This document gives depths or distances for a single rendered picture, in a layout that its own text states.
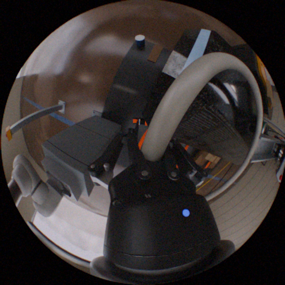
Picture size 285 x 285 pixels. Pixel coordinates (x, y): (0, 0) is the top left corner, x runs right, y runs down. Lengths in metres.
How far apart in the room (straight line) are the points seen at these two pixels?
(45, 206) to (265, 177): 5.85
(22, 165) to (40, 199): 0.20
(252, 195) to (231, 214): 1.37
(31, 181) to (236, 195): 5.86
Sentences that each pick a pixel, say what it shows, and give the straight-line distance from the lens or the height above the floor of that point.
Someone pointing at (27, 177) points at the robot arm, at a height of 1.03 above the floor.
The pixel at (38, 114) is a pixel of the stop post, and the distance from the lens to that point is 1.45.
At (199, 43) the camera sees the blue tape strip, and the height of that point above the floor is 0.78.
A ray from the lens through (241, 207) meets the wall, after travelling 5.50.
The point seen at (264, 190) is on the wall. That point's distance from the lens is 5.44.
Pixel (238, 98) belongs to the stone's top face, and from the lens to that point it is 0.39.
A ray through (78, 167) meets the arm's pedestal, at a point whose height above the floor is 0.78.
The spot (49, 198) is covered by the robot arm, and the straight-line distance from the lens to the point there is 0.62.
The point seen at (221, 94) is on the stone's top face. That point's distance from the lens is 0.31.
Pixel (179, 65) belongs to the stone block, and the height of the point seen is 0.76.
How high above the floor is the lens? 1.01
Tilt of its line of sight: 61 degrees down
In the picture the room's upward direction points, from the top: 177 degrees counter-clockwise
